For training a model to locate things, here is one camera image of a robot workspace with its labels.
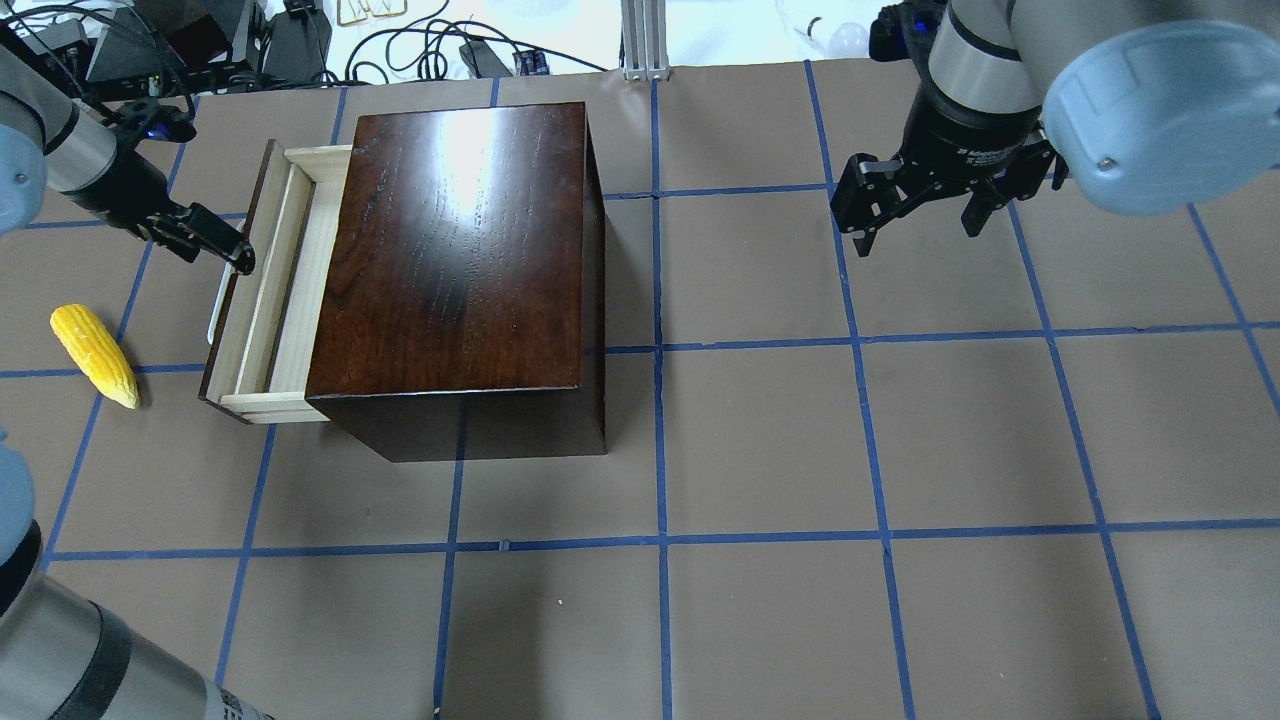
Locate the black gripper near corn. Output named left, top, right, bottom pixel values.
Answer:
left=70, top=100, right=256, bottom=275

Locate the grey robot arm near corn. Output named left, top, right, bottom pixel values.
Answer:
left=3, top=28, right=266, bottom=719

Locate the white light bulb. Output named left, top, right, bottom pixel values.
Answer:
left=774, top=1, right=873, bottom=60

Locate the dark wooden drawer cabinet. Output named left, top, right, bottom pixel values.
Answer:
left=303, top=101, right=607, bottom=462

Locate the light wood drawer white handle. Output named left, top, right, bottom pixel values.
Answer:
left=198, top=140, right=352, bottom=425

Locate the yellow corn cob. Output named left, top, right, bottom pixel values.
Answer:
left=49, top=304, right=141, bottom=410

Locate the aluminium frame post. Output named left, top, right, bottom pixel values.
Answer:
left=620, top=0, right=671, bottom=82

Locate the black power adapter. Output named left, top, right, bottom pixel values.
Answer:
left=460, top=38, right=513, bottom=79

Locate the gold wire rack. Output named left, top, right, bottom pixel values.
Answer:
left=335, top=0, right=408, bottom=27

